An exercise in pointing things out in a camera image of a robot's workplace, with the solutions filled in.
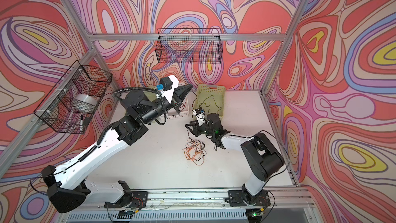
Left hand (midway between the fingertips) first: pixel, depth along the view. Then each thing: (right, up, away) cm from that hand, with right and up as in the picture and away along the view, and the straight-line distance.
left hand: (192, 84), depth 53 cm
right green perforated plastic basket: (+11, -2, +61) cm, 63 cm away
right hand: (-3, -20, +34) cm, 40 cm away
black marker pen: (-53, -16, +19) cm, 59 cm away
